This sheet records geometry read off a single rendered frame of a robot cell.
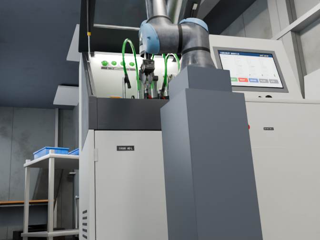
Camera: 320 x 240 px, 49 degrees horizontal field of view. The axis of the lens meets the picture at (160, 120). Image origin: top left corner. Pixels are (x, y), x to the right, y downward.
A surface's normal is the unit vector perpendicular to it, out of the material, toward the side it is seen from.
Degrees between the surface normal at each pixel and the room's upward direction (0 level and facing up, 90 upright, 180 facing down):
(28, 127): 90
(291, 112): 90
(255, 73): 76
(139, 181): 90
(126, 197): 90
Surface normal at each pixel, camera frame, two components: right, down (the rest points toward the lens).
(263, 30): -0.93, -0.04
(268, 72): 0.24, -0.49
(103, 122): 0.26, -0.26
